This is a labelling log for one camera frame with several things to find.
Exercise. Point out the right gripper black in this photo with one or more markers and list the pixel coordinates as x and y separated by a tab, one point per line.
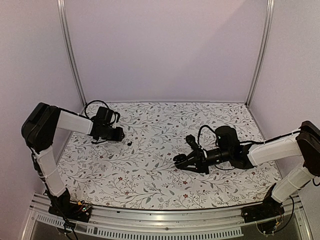
199	161

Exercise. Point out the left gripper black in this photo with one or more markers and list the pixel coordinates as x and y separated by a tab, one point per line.
118	137

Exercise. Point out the black earbud charging case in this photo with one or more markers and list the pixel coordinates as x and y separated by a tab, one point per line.
179	159

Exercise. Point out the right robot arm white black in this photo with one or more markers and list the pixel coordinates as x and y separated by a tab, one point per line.
303	142

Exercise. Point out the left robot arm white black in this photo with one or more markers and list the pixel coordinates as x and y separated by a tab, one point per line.
39	131

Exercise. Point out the floral patterned table mat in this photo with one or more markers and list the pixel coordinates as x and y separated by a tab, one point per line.
143	175

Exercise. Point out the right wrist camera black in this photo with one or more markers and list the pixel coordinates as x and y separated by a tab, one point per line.
192	142

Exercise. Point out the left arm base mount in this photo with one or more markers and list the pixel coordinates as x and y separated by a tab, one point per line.
78	211

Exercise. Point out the aluminium front rail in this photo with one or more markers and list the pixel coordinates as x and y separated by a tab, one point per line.
110	223

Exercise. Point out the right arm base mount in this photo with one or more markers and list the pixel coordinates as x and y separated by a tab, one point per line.
269	208

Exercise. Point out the left aluminium corner post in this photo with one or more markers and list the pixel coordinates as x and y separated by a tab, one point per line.
61	6

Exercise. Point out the aluminium corner post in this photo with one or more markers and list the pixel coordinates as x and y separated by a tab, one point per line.
270	5
61	6

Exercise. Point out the right aluminium corner post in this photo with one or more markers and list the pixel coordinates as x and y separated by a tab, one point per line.
270	5

